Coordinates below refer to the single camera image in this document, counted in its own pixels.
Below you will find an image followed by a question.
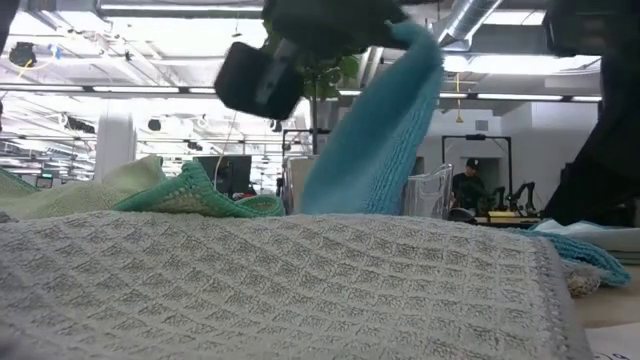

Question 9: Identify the grey waffle towel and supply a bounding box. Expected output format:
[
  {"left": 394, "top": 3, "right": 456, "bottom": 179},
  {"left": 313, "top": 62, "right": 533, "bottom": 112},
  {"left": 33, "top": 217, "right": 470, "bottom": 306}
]
[{"left": 0, "top": 209, "right": 601, "bottom": 360}]

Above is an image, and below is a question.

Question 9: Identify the white handwritten paper tag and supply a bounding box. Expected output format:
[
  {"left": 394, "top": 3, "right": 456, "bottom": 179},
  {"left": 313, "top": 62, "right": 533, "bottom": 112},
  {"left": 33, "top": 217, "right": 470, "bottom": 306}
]
[{"left": 584, "top": 322, "right": 640, "bottom": 360}]

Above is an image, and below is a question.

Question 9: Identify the pale green towel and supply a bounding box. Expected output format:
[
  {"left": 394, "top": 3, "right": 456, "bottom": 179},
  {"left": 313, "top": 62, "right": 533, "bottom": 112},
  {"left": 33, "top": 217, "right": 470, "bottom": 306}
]
[{"left": 0, "top": 153, "right": 286, "bottom": 221}]

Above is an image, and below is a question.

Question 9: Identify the light blue teal-edged towel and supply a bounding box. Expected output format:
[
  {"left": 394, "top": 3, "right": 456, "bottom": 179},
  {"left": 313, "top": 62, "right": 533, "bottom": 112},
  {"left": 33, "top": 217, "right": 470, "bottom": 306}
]
[{"left": 530, "top": 218, "right": 640, "bottom": 266}]

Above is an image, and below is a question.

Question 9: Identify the person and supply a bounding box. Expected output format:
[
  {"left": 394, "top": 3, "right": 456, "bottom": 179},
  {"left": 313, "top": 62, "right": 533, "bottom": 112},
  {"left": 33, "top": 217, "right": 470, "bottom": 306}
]
[{"left": 449, "top": 157, "right": 487, "bottom": 214}]

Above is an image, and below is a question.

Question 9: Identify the white plant pot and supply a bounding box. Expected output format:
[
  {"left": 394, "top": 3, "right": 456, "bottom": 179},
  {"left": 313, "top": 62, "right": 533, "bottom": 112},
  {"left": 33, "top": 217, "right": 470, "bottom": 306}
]
[{"left": 287, "top": 155, "right": 321, "bottom": 215}]

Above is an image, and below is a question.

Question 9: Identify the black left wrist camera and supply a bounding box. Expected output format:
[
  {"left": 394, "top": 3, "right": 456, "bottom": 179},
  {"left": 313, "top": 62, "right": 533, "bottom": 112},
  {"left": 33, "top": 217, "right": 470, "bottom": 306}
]
[{"left": 213, "top": 41, "right": 307, "bottom": 122}]

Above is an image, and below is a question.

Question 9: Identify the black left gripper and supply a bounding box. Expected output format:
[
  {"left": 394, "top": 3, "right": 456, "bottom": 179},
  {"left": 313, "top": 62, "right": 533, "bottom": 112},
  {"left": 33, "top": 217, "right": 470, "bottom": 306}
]
[{"left": 262, "top": 0, "right": 414, "bottom": 56}]

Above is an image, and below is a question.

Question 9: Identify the clear plastic bin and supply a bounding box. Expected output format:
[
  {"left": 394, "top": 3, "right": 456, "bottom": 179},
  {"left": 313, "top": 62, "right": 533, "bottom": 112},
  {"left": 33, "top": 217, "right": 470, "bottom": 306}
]
[{"left": 402, "top": 163, "right": 455, "bottom": 220}]

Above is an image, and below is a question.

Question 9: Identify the bright blue ribbed towel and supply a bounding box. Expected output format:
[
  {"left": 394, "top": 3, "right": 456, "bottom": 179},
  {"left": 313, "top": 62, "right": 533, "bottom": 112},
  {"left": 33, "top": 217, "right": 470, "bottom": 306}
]
[{"left": 298, "top": 20, "right": 632, "bottom": 289}]

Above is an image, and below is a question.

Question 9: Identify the black background monitor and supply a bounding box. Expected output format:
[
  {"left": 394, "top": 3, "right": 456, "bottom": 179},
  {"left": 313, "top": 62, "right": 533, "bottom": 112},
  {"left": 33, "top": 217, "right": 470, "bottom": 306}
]
[{"left": 192, "top": 154, "right": 253, "bottom": 199}]

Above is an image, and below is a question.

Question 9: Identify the black ceiling camera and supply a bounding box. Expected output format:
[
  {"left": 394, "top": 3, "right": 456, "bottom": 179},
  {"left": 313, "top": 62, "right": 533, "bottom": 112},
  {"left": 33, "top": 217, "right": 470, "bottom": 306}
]
[{"left": 8, "top": 42, "right": 37, "bottom": 69}]

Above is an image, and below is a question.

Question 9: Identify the green leafy plant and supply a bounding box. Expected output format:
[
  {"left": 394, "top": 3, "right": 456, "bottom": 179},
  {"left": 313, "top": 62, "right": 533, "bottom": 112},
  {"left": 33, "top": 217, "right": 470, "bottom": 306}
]
[{"left": 299, "top": 49, "right": 361, "bottom": 156}]

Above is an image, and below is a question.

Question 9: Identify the white column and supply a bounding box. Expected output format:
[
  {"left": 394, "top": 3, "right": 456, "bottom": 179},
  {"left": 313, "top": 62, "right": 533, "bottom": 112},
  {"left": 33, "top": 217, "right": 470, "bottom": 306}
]
[{"left": 93, "top": 107, "right": 138, "bottom": 181}]

